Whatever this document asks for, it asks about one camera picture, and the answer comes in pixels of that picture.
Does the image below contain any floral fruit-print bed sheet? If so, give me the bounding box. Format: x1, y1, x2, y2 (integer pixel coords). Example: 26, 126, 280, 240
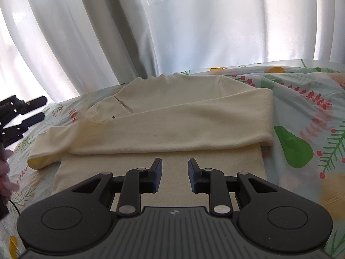
0, 59, 345, 259

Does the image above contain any thin black cable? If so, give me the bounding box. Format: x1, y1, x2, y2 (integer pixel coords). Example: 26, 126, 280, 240
8, 199, 21, 215

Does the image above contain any cream knit sweater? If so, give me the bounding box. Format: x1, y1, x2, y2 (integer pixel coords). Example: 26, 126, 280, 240
27, 73, 275, 213

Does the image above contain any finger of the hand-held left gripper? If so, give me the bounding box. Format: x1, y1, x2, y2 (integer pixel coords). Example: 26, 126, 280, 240
0, 113, 45, 142
17, 95, 48, 114

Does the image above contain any person's left forearm purple sleeve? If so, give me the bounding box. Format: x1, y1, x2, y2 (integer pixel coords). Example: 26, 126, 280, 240
0, 148, 20, 197

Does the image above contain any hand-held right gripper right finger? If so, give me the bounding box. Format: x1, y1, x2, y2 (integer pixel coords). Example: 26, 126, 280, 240
188, 158, 273, 217

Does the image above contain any white sheer curtain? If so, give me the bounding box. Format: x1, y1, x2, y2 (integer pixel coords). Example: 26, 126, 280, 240
0, 0, 345, 108

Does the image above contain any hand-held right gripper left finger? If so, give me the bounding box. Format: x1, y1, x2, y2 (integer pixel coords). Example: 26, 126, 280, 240
71, 158, 163, 217

